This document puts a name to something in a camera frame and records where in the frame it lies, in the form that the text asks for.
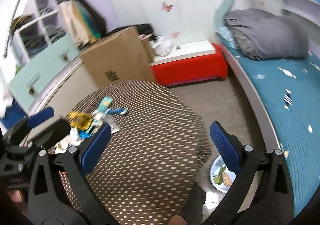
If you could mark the large cardboard box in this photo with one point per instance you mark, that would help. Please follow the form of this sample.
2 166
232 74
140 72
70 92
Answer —
116 58

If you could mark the hanging clothes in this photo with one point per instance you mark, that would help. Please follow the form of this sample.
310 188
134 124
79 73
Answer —
79 23

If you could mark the white bed frame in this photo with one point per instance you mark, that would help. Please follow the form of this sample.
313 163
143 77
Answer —
265 124

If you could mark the translucent trash bin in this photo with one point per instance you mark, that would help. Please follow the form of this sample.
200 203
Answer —
220 176

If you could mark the blue snack wrapper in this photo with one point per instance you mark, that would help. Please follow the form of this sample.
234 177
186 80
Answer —
119 111

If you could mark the black bag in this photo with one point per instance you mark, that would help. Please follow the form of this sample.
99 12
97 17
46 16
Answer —
143 29

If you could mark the white plastic bag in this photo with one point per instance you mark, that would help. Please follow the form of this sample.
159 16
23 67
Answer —
161 46

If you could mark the mint drawer with pinecone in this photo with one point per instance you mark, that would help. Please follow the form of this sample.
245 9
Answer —
30 81

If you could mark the teal snack wrapper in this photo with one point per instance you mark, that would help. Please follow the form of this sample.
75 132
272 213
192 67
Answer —
99 114

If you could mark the red covered bench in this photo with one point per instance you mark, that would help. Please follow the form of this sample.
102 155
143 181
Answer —
193 67

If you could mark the pink butterfly sticker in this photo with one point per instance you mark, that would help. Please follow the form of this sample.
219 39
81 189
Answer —
165 7

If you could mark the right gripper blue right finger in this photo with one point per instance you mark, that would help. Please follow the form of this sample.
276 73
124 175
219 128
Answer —
273 201

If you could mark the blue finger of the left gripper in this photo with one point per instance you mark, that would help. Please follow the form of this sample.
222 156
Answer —
42 116
52 134

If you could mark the blue foil wrapper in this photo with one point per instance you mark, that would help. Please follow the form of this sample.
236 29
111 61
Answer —
84 134

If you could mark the brown polka dot tablecloth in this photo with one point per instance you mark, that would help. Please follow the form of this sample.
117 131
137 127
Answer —
148 168

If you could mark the person's left hand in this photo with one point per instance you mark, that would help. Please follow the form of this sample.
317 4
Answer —
17 197

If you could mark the folded grey quilt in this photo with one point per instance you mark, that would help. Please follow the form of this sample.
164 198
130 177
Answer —
260 35

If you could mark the white crumpled tissue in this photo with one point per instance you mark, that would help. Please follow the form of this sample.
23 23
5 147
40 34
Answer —
73 139

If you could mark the white shelf wardrobe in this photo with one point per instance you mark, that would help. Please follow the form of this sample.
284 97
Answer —
36 27

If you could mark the yellow bag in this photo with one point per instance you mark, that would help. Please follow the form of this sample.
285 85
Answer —
81 121

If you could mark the white base cabinet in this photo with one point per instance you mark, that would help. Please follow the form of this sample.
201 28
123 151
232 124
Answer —
72 84

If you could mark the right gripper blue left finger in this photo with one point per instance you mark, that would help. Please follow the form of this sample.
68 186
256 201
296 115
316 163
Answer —
48 202

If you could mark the person's dark trouser leg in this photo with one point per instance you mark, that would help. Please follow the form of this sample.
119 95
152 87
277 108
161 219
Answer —
192 211

